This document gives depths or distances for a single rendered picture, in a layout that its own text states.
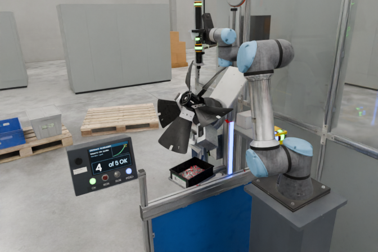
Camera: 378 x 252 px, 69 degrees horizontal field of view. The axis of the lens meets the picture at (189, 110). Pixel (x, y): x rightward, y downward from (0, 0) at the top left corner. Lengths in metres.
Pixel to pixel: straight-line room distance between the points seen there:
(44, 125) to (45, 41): 9.50
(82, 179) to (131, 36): 6.21
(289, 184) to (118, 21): 6.35
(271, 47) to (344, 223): 1.43
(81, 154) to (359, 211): 1.65
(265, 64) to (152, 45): 6.45
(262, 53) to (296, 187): 0.56
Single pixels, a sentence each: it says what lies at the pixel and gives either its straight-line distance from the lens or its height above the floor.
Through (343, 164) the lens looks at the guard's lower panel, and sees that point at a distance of 2.00.
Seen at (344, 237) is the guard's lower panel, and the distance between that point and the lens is 2.24.
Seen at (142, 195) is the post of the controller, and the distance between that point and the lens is 1.39.
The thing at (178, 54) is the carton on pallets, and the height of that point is 0.45.
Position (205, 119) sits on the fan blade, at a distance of 1.59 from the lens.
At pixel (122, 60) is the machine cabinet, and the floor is 0.71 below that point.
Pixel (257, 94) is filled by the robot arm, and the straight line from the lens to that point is 1.08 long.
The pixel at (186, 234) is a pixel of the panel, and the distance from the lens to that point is 1.70.
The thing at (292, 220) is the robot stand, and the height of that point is 1.00.
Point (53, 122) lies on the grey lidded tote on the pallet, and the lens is 4.32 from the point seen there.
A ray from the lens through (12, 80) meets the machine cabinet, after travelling 8.63.
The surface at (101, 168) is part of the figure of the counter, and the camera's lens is 1.20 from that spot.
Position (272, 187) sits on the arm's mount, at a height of 1.02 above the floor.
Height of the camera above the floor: 1.74
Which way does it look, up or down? 19 degrees down
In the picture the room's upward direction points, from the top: 1 degrees counter-clockwise
